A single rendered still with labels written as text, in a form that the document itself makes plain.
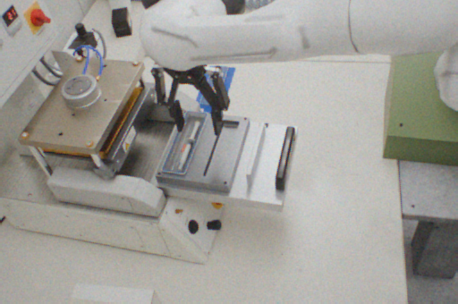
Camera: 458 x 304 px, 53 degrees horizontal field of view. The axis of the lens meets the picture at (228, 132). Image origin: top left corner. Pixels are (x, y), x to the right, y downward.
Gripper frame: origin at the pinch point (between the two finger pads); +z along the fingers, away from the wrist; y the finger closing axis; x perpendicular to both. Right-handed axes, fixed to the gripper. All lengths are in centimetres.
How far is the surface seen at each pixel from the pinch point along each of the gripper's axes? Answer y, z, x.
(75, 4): -75, 23, 76
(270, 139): 14.2, 10.6, 5.5
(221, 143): 3.4, 9.6, 2.2
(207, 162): 2.0, 8.0, -4.7
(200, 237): -0.5, 27.5, -12.6
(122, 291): -12.6, 23.5, -29.8
